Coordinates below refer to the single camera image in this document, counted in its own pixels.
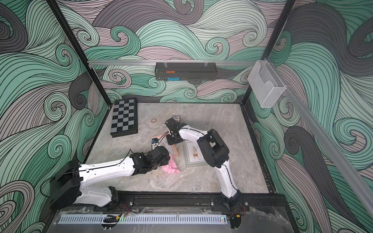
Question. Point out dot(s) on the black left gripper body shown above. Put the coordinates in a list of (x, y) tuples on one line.
[(163, 163)]

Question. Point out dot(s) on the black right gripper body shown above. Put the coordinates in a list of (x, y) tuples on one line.
[(170, 124)]

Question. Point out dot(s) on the pink cloth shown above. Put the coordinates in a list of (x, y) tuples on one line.
[(171, 167)]

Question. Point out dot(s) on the green picture frame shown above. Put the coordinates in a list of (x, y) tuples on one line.
[(193, 154)]

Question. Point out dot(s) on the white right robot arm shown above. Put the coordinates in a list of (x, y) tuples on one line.
[(214, 151)]

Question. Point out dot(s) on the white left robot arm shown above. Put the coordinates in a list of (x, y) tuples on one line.
[(75, 183)]

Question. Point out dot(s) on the blue playing cards box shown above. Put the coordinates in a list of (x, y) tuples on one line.
[(176, 118)]

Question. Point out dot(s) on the black white chessboard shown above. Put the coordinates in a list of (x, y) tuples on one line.
[(125, 118)]

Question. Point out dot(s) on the black wall shelf tray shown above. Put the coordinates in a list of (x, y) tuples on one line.
[(185, 72)]

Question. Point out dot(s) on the white slotted cable duct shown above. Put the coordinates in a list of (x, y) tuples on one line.
[(147, 219)]

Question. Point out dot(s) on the black corner frame post left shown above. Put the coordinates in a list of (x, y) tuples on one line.
[(73, 40)]

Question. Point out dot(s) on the black corner frame post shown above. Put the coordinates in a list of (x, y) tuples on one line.
[(73, 40), (272, 41)]

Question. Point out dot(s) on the clear acrylic wall box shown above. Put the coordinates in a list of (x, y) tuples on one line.
[(265, 81)]

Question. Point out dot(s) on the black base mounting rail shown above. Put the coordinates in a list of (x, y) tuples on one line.
[(210, 201)]

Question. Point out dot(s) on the aluminium rail back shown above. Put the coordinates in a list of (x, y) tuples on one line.
[(133, 62)]

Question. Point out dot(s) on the aluminium rail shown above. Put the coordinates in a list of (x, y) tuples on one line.
[(133, 62), (347, 170)]

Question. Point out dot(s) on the aluminium rail right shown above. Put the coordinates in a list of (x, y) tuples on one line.
[(347, 170)]

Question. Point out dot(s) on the black corner frame post right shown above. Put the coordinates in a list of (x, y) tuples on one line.
[(272, 41)]

